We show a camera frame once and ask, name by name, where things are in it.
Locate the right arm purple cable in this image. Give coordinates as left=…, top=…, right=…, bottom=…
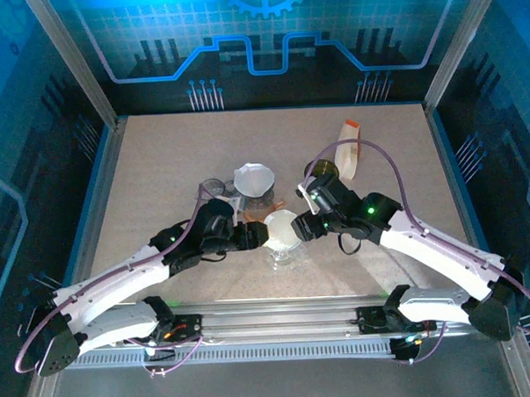
left=300, top=130, right=530, bottom=370

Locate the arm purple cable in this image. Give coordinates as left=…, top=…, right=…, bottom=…
left=7, top=183, right=207, bottom=386
left=300, top=130, right=530, bottom=370

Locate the clear plastic coffee dripper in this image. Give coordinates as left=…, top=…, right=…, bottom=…
left=263, top=209, right=308, bottom=261

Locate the orange glass coffee server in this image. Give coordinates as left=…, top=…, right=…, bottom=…
left=242, top=198, right=288, bottom=223

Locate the aluminium frame post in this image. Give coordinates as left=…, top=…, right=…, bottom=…
left=417, top=0, right=511, bottom=113
left=23, top=0, right=119, bottom=131

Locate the aluminium mounting rail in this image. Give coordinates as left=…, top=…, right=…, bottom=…
left=45, top=286, right=518, bottom=355

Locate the black connector box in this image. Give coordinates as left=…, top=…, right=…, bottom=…
left=388, top=334, right=422, bottom=365

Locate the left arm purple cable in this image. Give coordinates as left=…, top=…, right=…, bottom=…
left=7, top=183, right=207, bottom=386

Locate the grey plastic coffee dripper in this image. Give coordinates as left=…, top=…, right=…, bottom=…
left=236, top=186, right=278, bottom=209

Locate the white paper coffee filter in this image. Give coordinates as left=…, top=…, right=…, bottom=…
left=232, top=160, right=277, bottom=200

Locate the grey metal panel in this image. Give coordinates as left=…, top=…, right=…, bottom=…
left=18, top=318, right=530, bottom=397

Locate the slotted grey cable duct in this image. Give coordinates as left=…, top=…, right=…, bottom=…
left=69, top=336, right=398, bottom=372

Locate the grey glass coffee server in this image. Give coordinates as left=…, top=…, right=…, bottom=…
left=199, top=176, right=239, bottom=205

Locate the clear glass coffee server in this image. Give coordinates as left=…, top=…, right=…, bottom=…
left=266, top=244, right=309, bottom=271

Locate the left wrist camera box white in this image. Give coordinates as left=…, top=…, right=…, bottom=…
left=218, top=191, right=244, bottom=226

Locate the olive plastic coffee dripper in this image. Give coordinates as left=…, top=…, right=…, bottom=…
left=301, top=156, right=341, bottom=183

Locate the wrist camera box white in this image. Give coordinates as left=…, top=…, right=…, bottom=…
left=295, top=177, right=320, bottom=216
left=218, top=191, right=244, bottom=226

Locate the aluminium side rail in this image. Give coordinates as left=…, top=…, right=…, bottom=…
left=423, top=102, right=508, bottom=300
left=52, top=115, right=137, bottom=316

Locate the coffee filter pack orange white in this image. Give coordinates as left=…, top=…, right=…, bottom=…
left=333, top=118, right=365, bottom=182

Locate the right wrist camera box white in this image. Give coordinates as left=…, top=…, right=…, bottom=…
left=295, top=177, right=320, bottom=216

